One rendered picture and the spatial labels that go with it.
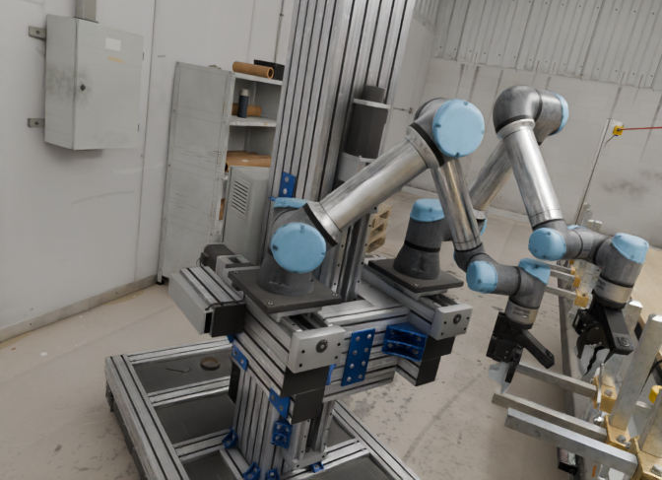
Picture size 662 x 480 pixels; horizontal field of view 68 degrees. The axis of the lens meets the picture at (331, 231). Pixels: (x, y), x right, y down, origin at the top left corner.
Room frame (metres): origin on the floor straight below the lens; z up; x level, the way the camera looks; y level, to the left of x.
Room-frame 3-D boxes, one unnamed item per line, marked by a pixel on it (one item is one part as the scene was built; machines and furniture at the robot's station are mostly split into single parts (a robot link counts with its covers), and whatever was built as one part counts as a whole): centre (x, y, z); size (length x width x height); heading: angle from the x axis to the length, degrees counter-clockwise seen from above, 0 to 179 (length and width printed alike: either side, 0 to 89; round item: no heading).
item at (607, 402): (1.30, -0.88, 0.84); 0.13 x 0.06 x 0.05; 159
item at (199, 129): (3.57, 0.80, 0.78); 0.90 x 0.45 x 1.55; 158
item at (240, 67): (3.68, 0.77, 1.59); 0.30 x 0.08 x 0.08; 68
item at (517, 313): (1.16, -0.51, 1.10); 0.08 x 0.08 x 0.05
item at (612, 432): (1.07, -0.79, 0.85); 0.13 x 0.06 x 0.05; 159
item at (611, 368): (1.33, -0.89, 0.89); 0.03 x 0.03 x 0.48; 69
